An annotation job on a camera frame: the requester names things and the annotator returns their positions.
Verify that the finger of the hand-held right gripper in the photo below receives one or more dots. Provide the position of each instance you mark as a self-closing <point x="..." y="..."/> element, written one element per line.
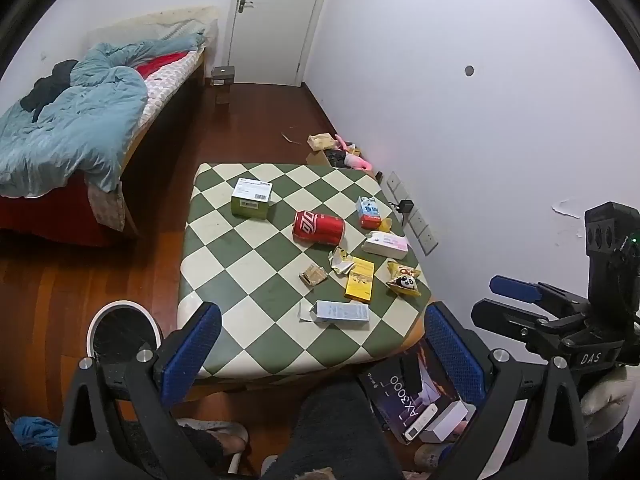
<point x="492" y="312"/>
<point x="510" y="287"/>

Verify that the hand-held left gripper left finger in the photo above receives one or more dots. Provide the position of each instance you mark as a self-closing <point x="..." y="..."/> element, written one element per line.
<point x="195" y="350"/>

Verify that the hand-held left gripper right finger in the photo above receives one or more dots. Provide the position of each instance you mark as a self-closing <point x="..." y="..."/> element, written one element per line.
<point x="450" y="350"/>

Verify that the grey plastic bin liner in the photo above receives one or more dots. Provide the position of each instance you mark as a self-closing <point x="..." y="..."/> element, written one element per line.
<point x="122" y="335"/>

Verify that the yellow panda snack packet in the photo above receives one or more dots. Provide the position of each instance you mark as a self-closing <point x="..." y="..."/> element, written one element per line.
<point x="404" y="278"/>

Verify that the white round trash bin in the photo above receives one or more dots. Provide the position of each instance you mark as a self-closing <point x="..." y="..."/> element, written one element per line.
<point x="97" y="317"/>

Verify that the yellow box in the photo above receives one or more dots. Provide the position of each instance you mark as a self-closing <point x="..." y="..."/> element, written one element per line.
<point x="360" y="280"/>

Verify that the long white blue box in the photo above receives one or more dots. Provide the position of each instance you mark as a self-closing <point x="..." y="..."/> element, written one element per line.
<point x="340" y="314"/>

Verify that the brown wrapper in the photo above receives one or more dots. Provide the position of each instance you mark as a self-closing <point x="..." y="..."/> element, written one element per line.
<point x="313" y="275"/>

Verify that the red soda can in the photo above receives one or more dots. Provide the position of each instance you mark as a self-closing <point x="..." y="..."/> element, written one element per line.
<point x="320" y="227"/>

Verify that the person's right forearm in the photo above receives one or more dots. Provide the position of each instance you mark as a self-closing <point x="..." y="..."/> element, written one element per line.
<point x="605" y="452"/>

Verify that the person's right hand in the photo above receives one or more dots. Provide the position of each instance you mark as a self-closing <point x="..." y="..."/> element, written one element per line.
<point x="602" y="395"/>

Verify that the black printed box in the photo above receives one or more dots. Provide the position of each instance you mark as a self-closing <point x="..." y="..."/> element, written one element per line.
<point x="400" y="385"/>

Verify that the grey fluffy slipper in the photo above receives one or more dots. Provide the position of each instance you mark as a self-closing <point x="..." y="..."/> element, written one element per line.
<point x="430" y="455"/>
<point x="220" y="432"/>

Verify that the green white checkered tablecloth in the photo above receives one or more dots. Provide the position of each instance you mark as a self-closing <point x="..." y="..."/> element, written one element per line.
<point x="250" y="260"/>

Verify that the white pink box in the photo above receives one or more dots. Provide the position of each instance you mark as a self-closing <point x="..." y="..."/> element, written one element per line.
<point x="385" y="246"/>

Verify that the black power adapter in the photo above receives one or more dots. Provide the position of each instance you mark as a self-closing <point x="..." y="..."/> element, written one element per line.
<point x="404" y="207"/>

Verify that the person's dark fuzzy trousers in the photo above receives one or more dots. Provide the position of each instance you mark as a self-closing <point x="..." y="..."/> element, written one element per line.
<point x="340" y="430"/>

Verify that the small yellow wrapper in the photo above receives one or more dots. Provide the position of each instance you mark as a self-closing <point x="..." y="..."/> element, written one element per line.
<point x="385" y="225"/>

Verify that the crumpled white yellow wrapper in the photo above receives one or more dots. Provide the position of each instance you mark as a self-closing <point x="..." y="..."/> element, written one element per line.
<point x="341" y="261"/>

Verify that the blue white small carton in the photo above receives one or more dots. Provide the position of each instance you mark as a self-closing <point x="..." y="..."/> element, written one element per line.
<point x="369" y="212"/>

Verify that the green box with white label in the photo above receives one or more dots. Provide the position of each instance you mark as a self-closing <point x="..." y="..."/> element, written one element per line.
<point x="251" y="199"/>

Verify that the beige patchwork cloth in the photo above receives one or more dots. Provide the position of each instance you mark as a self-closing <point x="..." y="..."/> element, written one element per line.
<point x="106" y="207"/>

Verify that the blue jacket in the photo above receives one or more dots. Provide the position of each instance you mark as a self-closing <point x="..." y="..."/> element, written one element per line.
<point x="35" y="432"/>

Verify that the wooden bed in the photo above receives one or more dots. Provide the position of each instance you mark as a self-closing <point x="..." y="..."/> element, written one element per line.
<point x="165" y="125"/>

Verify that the beige packet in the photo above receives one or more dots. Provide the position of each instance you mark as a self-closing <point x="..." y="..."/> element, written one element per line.
<point x="320" y="141"/>

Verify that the light blue duvet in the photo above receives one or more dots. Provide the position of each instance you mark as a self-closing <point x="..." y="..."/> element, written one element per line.
<point x="75" y="125"/>

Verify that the patterned white bed sheet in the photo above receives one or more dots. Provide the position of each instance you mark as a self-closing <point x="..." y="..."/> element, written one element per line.
<point x="165" y="90"/>

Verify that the small grey box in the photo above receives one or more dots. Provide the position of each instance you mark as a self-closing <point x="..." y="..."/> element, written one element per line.
<point x="223" y="75"/>

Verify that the red blanket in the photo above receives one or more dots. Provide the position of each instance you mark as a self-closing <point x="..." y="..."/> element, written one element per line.
<point x="160" y="64"/>

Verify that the black clothing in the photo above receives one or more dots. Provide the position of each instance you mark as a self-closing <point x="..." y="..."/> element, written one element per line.
<point x="50" y="85"/>

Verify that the pale pillow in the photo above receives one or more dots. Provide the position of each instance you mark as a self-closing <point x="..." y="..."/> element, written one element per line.
<point x="165" y="22"/>

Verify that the white door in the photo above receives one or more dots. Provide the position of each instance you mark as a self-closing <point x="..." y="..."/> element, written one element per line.
<point x="280" y="25"/>

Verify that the wall socket panel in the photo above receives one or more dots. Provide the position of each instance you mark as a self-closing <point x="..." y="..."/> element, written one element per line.
<point x="393" y="182"/>
<point x="404" y="197"/>
<point x="418" y="220"/>
<point x="429" y="241"/>

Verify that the floor clutter by wall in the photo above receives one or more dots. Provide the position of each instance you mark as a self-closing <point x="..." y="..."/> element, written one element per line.
<point x="357" y="161"/>

